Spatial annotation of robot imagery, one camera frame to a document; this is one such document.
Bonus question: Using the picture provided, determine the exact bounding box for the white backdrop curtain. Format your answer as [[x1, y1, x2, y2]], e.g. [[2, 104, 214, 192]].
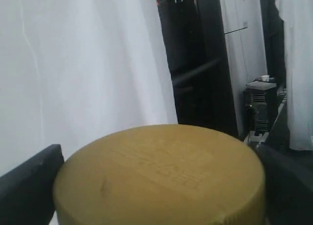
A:
[[0, 0, 177, 174]]

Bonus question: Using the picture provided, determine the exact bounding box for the white cup on box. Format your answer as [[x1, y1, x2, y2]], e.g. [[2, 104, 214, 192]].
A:
[[261, 75, 269, 82]]

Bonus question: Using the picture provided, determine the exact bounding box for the clear jar with gold lid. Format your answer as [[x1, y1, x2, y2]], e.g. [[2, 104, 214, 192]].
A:
[[53, 124, 266, 225]]

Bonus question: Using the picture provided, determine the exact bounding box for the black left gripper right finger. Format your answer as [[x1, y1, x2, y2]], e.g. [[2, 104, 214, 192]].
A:
[[255, 145, 313, 225]]

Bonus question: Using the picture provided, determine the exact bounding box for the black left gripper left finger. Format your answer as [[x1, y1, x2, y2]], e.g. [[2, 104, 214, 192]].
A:
[[0, 144, 64, 225]]

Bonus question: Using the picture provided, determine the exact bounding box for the dark doorway frame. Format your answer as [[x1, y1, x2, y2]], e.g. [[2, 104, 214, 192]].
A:
[[156, 0, 239, 137]]

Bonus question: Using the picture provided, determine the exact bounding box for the black equipment box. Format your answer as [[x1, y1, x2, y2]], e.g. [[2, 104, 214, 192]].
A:
[[244, 77, 279, 135]]

